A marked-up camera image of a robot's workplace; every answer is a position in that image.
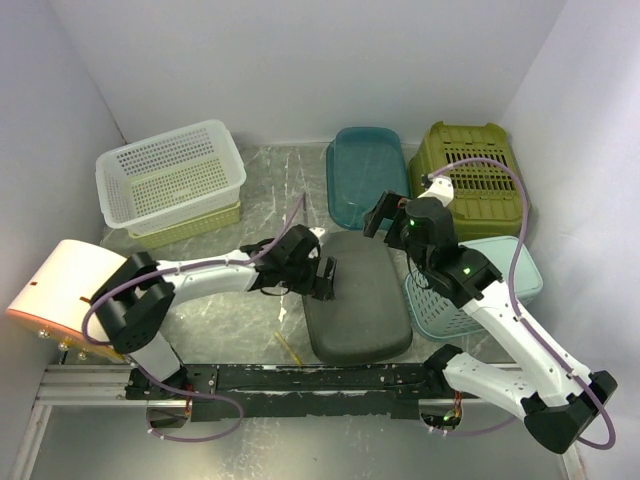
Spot grey plastic tub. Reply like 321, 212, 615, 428
303, 231, 412, 367

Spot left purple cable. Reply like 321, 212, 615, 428
80, 193, 309, 443

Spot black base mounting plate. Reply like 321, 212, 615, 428
124, 362, 484, 424

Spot olive green plastic basket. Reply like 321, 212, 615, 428
408, 122, 523, 241

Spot pale yellow perforated basket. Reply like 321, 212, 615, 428
129, 201, 241, 249

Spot teal transparent plastic tub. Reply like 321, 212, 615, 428
326, 127, 410, 230

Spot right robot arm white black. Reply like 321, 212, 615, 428
363, 191, 617, 454

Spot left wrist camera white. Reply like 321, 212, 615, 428
308, 227, 327, 258

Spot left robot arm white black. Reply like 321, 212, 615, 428
89, 225, 337, 399

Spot cream cylindrical appliance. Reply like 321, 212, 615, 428
7, 239, 126, 362

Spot light blue perforated basket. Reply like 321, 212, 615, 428
403, 236, 543, 342

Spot purple cable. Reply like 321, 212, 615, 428
424, 158, 617, 450
80, 193, 309, 443

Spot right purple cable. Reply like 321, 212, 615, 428
424, 158, 617, 450

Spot white perforated basket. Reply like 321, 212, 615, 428
95, 119, 246, 235

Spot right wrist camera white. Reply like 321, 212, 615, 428
415, 176, 454, 207

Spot small wooden stick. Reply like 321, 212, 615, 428
274, 331, 304, 366

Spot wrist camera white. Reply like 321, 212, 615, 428
415, 176, 454, 207
308, 227, 327, 258

